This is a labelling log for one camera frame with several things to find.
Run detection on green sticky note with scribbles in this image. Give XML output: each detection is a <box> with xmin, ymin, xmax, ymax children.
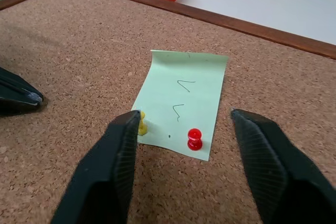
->
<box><xmin>131</xmin><ymin>49</ymin><xmax>229</xmax><ymax>162</ymax></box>

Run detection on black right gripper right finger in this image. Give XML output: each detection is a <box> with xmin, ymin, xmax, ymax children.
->
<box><xmin>230</xmin><ymin>108</ymin><xmax>336</xmax><ymax>224</ymax></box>

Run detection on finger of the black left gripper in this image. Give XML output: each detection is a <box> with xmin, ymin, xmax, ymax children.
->
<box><xmin>0</xmin><ymin>67</ymin><xmax>44</xmax><ymax>117</ymax></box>

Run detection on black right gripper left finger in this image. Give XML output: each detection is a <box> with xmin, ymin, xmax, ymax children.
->
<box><xmin>50</xmin><ymin>110</ymin><xmax>142</xmax><ymax>224</ymax></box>

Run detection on red pushpin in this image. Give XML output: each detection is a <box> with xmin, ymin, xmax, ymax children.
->
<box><xmin>187</xmin><ymin>128</ymin><xmax>204</xmax><ymax>152</ymax></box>

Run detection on yellow pushpin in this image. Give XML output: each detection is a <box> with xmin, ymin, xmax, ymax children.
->
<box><xmin>137</xmin><ymin>111</ymin><xmax>149</xmax><ymax>137</ymax></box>

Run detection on cork board with wooden frame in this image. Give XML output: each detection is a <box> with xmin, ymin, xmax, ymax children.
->
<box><xmin>0</xmin><ymin>0</ymin><xmax>336</xmax><ymax>224</ymax></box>

